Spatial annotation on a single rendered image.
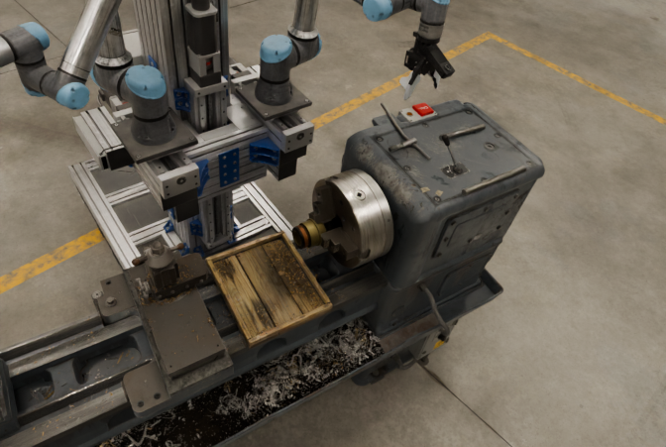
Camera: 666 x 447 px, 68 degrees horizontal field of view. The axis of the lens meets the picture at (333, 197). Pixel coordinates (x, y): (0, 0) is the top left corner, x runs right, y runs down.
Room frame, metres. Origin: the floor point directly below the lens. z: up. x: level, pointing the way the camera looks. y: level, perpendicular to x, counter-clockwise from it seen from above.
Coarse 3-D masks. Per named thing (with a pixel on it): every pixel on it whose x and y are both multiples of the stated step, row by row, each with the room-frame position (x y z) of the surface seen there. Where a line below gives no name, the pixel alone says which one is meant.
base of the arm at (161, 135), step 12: (132, 120) 1.27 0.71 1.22; (144, 120) 1.24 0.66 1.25; (156, 120) 1.26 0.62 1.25; (168, 120) 1.30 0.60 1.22; (132, 132) 1.25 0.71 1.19; (144, 132) 1.24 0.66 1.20; (156, 132) 1.24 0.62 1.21; (168, 132) 1.27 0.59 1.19; (144, 144) 1.23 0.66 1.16; (156, 144) 1.23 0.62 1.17
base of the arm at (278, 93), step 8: (264, 80) 1.60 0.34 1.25; (288, 80) 1.64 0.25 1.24; (256, 88) 1.62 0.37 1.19; (264, 88) 1.59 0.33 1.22; (272, 88) 1.59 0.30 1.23; (280, 88) 1.60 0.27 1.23; (288, 88) 1.63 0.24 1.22; (256, 96) 1.61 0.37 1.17; (264, 96) 1.58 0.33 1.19; (272, 96) 1.59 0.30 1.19; (280, 96) 1.59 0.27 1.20; (288, 96) 1.62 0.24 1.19; (272, 104) 1.57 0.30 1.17; (280, 104) 1.59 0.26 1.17
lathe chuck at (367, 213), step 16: (336, 176) 1.18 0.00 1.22; (352, 176) 1.18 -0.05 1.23; (336, 192) 1.12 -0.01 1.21; (352, 192) 1.10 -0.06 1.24; (368, 192) 1.11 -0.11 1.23; (336, 208) 1.11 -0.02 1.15; (352, 208) 1.05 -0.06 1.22; (368, 208) 1.06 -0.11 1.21; (352, 224) 1.03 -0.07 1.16; (368, 224) 1.03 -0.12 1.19; (384, 224) 1.05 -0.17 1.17; (352, 240) 1.02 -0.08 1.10; (368, 240) 1.00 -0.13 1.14; (384, 240) 1.03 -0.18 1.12; (336, 256) 1.07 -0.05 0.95; (368, 256) 1.00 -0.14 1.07
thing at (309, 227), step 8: (304, 224) 1.04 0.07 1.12; (312, 224) 1.04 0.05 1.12; (320, 224) 1.06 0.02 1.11; (296, 232) 1.04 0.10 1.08; (304, 232) 1.01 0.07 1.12; (312, 232) 1.01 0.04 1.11; (320, 232) 1.03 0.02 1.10; (296, 240) 1.02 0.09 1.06; (304, 240) 0.99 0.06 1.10; (312, 240) 1.00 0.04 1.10; (320, 240) 1.01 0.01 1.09
